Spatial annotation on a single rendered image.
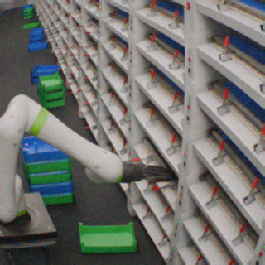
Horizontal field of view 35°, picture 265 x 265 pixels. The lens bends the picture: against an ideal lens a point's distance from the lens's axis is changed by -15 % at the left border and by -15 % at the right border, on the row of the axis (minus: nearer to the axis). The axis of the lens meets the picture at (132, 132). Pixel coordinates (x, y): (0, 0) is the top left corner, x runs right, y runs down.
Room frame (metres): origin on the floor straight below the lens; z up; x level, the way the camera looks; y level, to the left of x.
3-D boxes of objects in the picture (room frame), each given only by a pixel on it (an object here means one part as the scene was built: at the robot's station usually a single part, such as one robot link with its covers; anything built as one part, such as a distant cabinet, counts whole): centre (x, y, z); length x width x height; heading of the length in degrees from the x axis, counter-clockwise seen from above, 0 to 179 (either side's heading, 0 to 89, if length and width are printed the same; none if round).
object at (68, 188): (2.34, 0.51, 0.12); 0.30 x 0.20 x 0.08; 108
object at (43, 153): (2.34, 0.51, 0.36); 0.30 x 0.20 x 0.08; 108
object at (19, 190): (1.58, 0.55, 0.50); 0.16 x 0.13 x 0.19; 178
